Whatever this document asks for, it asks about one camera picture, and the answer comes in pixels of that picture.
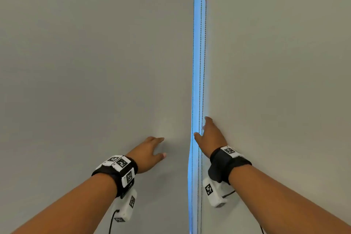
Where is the person's left hand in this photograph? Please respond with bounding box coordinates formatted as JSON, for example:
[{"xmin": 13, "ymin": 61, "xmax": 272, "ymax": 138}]
[{"xmin": 126, "ymin": 136, "xmax": 167, "ymax": 174}]

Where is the person's right hand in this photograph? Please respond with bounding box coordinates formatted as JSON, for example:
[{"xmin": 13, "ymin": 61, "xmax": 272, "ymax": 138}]
[{"xmin": 194, "ymin": 116, "xmax": 228, "ymax": 159}]

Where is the person's right forearm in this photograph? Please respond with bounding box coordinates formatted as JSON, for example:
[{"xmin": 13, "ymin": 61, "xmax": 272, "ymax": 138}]
[{"xmin": 228, "ymin": 164, "xmax": 351, "ymax": 234}]

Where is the person's left forearm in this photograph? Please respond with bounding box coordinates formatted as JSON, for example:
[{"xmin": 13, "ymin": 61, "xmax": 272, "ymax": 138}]
[{"xmin": 11, "ymin": 173, "xmax": 119, "ymax": 234}]

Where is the black wristband with markers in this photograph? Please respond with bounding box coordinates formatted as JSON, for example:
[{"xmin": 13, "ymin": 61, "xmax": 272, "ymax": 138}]
[
  {"xmin": 207, "ymin": 146, "xmax": 252, "ymax": 185},
  {"xmin": 91, "ymin": 155, "xmax": 138, "ymax": 199}
]

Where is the grey roller blind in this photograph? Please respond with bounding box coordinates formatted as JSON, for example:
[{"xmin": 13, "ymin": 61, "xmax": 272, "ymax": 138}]
[
  {"xmin": 200, "ymin": 0, "xmax": 351, "ymax": 234},
  {"xmin": 0, "ymin": 0, "xmax": 196, "ymax": 234}
]

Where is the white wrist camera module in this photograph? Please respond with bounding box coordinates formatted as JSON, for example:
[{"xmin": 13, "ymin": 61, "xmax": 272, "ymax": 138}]
[
  {"xmin": 202, "ymin": 177, "xmax": 236, "ymax": 208},
  {"xmin": 112, "ymin": 189, "xmax": 137, "ymax": 223}
]

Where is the metal bead chain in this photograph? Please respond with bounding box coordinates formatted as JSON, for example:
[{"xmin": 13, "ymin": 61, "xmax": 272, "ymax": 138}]
[
  {"xmin": 191, "ymin": 0, "xmax": 195, "ymax": 234},
  {"xmin": 197, "ymin": 0, "xmax": 208, "ymax": 234}
]

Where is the black camera cable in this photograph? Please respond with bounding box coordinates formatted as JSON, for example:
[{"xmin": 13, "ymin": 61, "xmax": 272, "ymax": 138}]
[
  {"xmin": 222, "ymin": 190, "xmax": 265, "ymax": 234},
  {"xmin": 108, "ymin": 209, "xmax": 120, "ymax": 234}
]

